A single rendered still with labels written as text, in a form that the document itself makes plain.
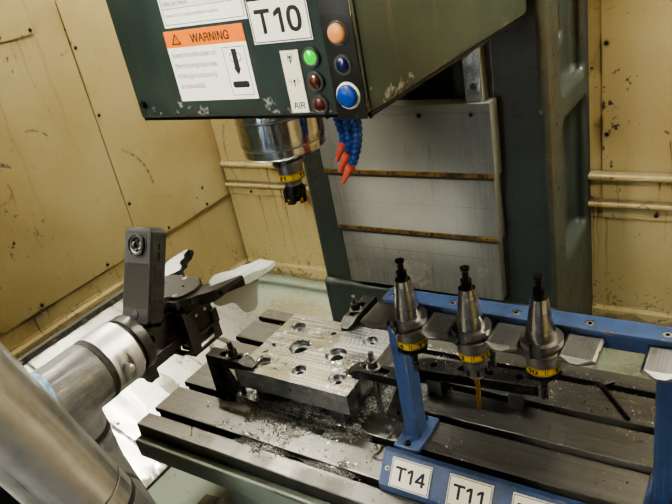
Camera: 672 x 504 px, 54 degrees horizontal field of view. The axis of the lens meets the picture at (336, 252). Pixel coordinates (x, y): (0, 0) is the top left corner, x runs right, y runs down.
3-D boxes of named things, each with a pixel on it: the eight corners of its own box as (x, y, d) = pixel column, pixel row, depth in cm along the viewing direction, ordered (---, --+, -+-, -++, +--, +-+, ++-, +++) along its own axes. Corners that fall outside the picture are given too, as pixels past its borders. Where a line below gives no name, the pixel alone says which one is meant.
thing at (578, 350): (593, 370, 92) (593, 366, 91) (554, 363, 95) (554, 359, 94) (605, 342, 97) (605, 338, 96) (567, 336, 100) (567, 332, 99)
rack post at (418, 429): (418, 455, 126) (396, 324, 113) (393, 448, 129) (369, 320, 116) (440, 421, 133) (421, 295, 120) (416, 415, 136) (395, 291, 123)
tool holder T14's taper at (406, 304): (426, 310, 110) (421, 275, 107) (411, 324, 107) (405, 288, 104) (404, 304, 113) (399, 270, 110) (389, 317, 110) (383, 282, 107)
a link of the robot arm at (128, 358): (63, 334, 74) (111, 347, 70) (96, 313, 78) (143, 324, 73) (87, 388, 77) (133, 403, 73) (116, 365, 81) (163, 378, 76)
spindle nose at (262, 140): (338, 131, 128) (326, 68, 123) (310, 160, 115) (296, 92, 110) (263, 137, 134) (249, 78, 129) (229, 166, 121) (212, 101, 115)
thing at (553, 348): (569, 342, 99) (569, 328, 98) (557, 366, 95) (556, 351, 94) (528, 335, 103) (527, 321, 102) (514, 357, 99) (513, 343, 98)
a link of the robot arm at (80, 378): (5, 458, 70) (-28, 394, 66) (88, 394, 78) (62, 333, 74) (50, 479, 66) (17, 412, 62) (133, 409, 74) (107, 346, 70)
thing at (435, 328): (446, 343, 104) (445, 339, 103) (415, 338, 107) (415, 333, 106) (463, 319, 109) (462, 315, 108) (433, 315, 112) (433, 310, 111)
